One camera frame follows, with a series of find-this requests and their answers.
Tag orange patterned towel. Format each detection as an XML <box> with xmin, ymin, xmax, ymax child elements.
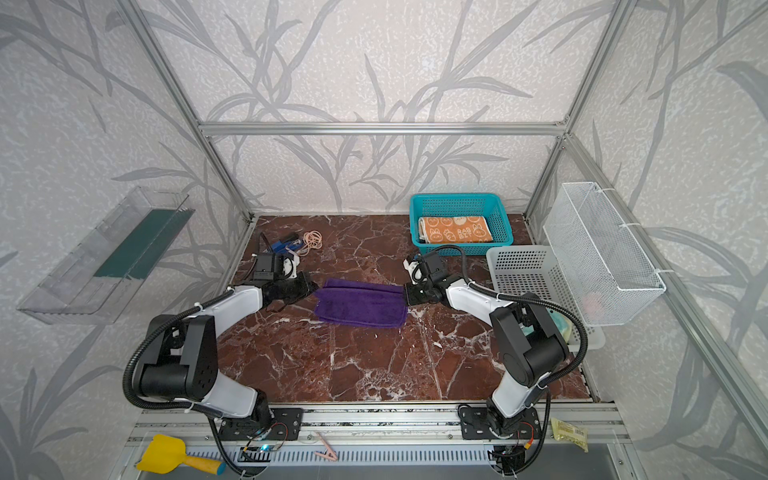
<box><xmin>417</xmin><ymin>216</ymin><xmax>493</xmax><ymax>245</ymax></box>

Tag purple cloth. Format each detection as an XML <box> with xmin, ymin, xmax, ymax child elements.
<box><xmin>314</xmin><ymin>279</ymin><xmax>408</xmax><ymax>328</ymax></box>

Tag mint green cloth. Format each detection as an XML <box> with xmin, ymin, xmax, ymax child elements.
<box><xmin>520</xmin><ymin>309</ymin><xmax>574</xmax><ymax>344</ymax></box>

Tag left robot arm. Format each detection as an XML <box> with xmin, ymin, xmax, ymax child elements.
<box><xmin>122</xmin><ymin>272</ymin><xmax>318</xmax><ymax>429</ymax></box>

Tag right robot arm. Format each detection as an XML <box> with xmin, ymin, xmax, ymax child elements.
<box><xmin>405</xmin><ymin>275</ymin><xmax>588</xmax><ymax>438</ymax></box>

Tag beige rubber bands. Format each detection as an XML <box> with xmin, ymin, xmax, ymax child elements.
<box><xmin>298</xmin><ymin>230</ymin><xmax>323</xmax><ymax>256</ymax></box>

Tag teal plastic basket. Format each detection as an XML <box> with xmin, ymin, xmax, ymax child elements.
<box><xmin>409</xmin><ymin>193</ymin><xmax>514</xmax><ymax>256</ymax></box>

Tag white plastic laundry basket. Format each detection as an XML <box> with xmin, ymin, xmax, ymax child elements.
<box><xmin>486</xmin><ymin>245</ymin><xmax>580</xmax><ymax>315</ymax></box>

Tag pink clothespin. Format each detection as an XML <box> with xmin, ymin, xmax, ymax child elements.
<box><xmin>314</xmin><ymin>432</ymin><xmax>339</xmax><ymax>462</ymax></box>

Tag yellow plastic scoop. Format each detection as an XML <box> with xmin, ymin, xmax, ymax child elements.
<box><xmin>135</xmin><ymin>434</ymin><xmax>226</xmax><ymax>475</ymax></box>

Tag yellow label tag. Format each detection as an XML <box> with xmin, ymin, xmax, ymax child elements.
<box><xmin>550</xmin><ymin>418</ymin><xmax>589</xmax><ymax>453</ymax></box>

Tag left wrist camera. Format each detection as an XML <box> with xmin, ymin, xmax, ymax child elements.
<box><xmin>246</xmin><ymin>253</ymin><xmax>297</xmax><ymax>282</ymax></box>

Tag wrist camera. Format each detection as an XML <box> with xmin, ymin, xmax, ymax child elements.
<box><xmin>246</xmin><ymin>253</ymin><xmax>297</xmax><ymax>282</ymax></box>
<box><xmin>403</xmin><ymin>252</ymin><xmax>450</xmax><ymax>285</ymax></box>

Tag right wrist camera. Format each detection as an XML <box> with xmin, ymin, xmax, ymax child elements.
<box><xmin>403</xmin><ymin>252</ymin><xmax>450</xmax><ymax>285</ymax></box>

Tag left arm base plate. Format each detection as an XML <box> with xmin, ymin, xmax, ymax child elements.
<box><xmin>218</xmin><ymin>407</ymin><xmax>304</xmax><ymax>441</ymax></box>

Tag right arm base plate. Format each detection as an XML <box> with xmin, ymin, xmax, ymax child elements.
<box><xmin>457</xmin><ymin>404</ymin><xmax>541</xmax><ymax>442</ymax></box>

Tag white wire mesh basket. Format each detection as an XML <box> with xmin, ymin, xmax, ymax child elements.
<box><xmin>543</xmin><ymin>182</ymin><xmax>666</xmax><ymax>327</ymax></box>

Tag clear plastic wall shelf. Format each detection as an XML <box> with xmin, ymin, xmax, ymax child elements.
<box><xmin>17</xmin><ymin>187</ymin><xmax>195</xmax><ymax>325</ymax></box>

